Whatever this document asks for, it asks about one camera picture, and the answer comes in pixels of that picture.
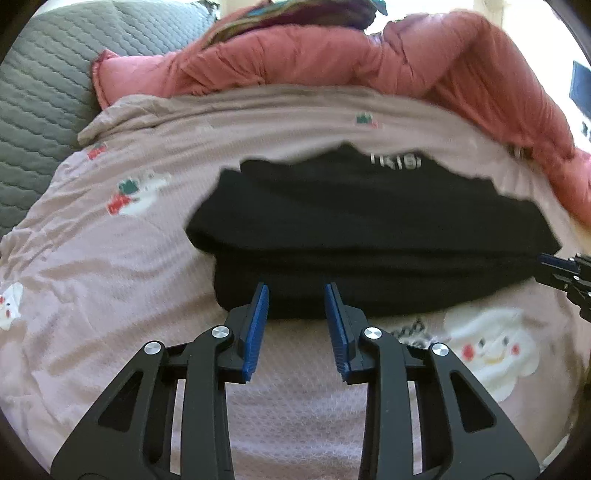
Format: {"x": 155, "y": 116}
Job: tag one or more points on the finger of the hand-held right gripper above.
{"x": 556, "y": 260}
{"x": 554, "y": 276}

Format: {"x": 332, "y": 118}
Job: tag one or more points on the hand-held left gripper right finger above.
{"x": 336, "y": 337}

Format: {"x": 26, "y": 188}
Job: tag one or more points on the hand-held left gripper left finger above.
{"x": 258, "y": 332}

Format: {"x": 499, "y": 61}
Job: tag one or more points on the black sweater with orange cuffs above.
{"x": 369, "y": 240}

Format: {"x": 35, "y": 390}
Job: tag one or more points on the mauve printed blanket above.
{"x": 115, "y": 277}

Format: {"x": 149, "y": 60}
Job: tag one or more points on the dark blue screen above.
{"x": 581, "y": 83}

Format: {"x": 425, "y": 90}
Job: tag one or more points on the pink quilted comforter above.
{"x": 323, "y": 55}

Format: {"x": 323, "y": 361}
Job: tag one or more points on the grey quilted headboard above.
{"x": 46, "y": 92}

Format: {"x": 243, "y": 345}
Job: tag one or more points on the multicoloured striped cloth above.
{"x": 300, "y": 14}

